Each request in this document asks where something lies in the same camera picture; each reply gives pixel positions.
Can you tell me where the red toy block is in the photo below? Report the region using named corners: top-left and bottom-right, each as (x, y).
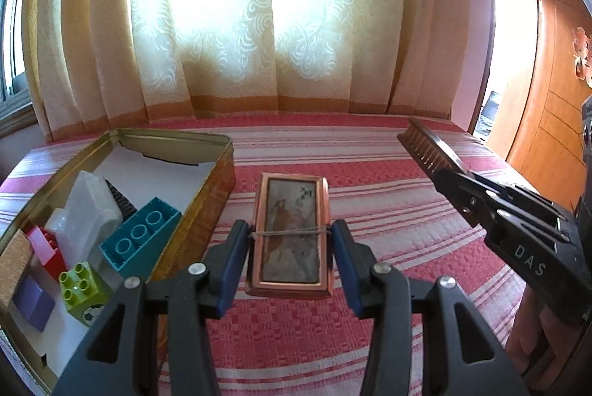
top-left (24, 226), bottom-right (68, 281)

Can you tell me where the purple toy block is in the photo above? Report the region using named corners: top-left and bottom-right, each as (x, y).
top-left (12, 275), bottom-right (56, 332)

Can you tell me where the thin rubber band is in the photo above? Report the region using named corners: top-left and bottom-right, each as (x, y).
top-left (249, 226), bottom-right (333, 239)

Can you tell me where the wooden door frame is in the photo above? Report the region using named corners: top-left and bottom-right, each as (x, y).
top-left (467, 0), bottom-right (542, 135)

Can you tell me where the small white cardboard box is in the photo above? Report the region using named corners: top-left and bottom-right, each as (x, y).
top-left (0, 229), bottom-right (33, 309)

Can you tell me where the dark grey cloth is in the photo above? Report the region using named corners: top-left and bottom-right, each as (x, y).
top-left (476, 91), bottom-right (502, 138)

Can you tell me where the green toy block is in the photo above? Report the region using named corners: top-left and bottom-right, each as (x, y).
top-left (58, 262), bottom-right (113, 327)

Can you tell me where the wooden wardrobe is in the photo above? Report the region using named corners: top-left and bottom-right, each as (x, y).
top-left (506, 0), bottom-right (592, 202)

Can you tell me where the person's right hand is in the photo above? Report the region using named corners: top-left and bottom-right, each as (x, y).
top-left (504, 285), bottom-right (574, 383)

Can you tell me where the teal toy block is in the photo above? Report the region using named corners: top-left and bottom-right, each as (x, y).
top-left (99, 197), bottom-right (182, 279)

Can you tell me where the metal window frame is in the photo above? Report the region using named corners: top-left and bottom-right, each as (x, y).
top-left (0, 0), bottom-right (38, 119)

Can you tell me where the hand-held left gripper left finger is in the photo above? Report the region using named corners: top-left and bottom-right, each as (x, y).
top-left (53, 219), bottom-right (253, 396)

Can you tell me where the black toothed hair clip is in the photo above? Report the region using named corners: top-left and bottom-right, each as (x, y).
top-left (102, 178), bottom-right (138, 223)

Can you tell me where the red striped bed sheet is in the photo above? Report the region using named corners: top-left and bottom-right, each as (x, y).
top-left (0, 111), bottom-right (579, 396)

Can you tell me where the flower sticker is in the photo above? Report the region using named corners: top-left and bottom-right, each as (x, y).
top-left (571, 26), bottom-right (592, 80)

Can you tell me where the gold tin box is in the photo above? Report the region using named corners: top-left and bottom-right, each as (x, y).
top-left (0, 128), bottom-right (236, 396)

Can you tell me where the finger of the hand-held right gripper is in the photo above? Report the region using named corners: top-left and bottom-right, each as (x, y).
top-left (481, 202), bottom-right (574, 255)
top-left (434, 167), bottom-right (556, 217)

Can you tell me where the clear plastic box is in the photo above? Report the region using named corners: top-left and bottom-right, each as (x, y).
top-left (46, 171), bottom-right (125, 267)

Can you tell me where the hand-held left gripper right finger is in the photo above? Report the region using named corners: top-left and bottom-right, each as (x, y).
top-left (329, 219), bottom-right (530, 396)

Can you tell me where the wide patterned yellow curtain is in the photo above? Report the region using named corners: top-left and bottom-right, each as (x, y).
top-left (21, 0), bottom-right (463, 142)

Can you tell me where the white paper liner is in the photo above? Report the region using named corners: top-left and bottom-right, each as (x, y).
top-left (9, 141), bottom-right (218, 378)

